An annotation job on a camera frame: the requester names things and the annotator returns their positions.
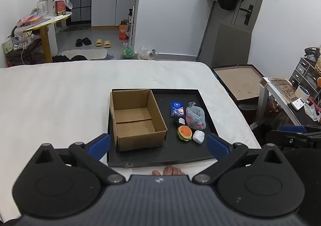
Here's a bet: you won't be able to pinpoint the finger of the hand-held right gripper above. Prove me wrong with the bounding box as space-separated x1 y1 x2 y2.
266 125 321 150

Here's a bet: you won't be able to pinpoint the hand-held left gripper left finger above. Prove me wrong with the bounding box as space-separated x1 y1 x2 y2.
33 133 126 186

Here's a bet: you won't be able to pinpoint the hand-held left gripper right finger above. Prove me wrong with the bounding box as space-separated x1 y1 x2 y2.
192 132 289 186

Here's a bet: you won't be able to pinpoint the white soft lump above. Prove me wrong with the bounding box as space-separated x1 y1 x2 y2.
192 130 205 144

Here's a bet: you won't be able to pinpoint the hamburger plush toy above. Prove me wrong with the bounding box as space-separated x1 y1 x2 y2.
177 126 193 142

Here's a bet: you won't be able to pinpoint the grey plush toy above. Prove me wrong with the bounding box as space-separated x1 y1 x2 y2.
185 102 207 130

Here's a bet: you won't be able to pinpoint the cardboard box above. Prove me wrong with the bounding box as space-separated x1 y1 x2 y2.
110 89 168 152
211 64 265 102

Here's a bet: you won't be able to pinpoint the black tray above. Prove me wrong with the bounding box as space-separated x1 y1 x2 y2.
106 88 219 168

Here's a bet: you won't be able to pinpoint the white desk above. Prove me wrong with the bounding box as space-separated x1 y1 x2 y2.
259 77 321 127

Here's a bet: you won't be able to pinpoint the small white device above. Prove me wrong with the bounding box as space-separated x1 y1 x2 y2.
292 98 306 111

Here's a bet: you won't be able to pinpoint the white cup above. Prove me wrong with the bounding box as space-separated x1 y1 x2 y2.
294 85 311 103

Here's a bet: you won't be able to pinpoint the blue tissue pack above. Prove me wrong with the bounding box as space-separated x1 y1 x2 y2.
171 101 185 118

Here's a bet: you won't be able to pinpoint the grey drawer organiser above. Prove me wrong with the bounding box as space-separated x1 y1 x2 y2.
290 57 321 92

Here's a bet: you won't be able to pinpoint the flat open cardboard box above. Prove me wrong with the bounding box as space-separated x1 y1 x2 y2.
211 64 265 102

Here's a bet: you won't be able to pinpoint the black clothes by mat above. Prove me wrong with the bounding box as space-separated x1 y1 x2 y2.
52 54 88 63

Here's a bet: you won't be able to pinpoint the white floor mat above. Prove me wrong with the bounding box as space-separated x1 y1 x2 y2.
61 49 108 61

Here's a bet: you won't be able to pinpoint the green plastic bag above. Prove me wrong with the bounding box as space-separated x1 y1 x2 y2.
122 43 135 59

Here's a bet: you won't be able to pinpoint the grey leaning panel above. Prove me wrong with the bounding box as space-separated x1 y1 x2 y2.
209 21 252 69

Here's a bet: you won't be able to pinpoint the clear plastic bag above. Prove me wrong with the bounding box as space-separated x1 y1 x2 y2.
138 46 158 61

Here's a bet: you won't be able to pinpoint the orange box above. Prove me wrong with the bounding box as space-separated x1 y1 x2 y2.
118 23 128 41

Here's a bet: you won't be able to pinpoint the black door lock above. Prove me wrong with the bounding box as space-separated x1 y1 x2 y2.
239 4 254 26

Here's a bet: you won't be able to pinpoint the cluttered dark chair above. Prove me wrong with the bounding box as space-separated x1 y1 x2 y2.
2 25 44 67

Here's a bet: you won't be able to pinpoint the yellow round table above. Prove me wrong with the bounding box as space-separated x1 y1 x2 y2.
23 11 73 63

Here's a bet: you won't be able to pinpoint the white cabinet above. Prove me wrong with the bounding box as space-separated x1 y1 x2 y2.
91 0 137 27

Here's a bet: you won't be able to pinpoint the red carton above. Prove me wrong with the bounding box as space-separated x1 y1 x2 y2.
53 0 67 16

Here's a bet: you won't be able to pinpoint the clear glass bottle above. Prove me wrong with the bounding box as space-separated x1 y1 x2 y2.
37 0 49 15

